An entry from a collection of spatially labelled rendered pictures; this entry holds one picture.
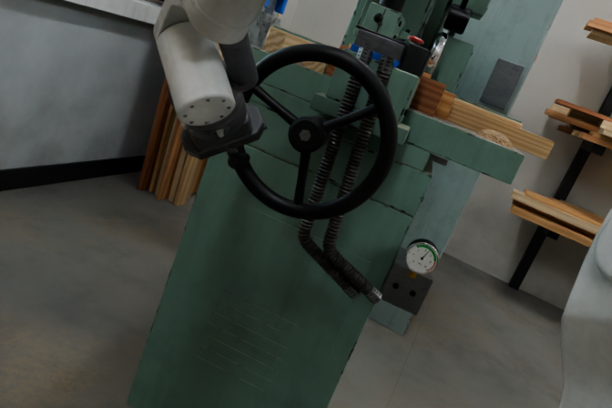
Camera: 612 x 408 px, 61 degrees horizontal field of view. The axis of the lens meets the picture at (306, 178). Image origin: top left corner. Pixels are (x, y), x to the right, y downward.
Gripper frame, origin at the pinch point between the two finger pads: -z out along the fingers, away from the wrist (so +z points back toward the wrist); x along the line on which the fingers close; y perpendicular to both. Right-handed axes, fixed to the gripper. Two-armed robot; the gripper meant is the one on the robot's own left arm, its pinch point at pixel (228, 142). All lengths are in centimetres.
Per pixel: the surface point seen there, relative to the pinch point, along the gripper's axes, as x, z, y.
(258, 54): 10.6, -15.5, 23.0
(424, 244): 27.0, -20.0, -23.1
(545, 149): 60, -27, -13
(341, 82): 21.6, -6.6, 6.7
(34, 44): -59, -85, 100
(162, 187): -44, -160, 62
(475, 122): 50, -27, -2
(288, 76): 14.6, -16.4, 16.6
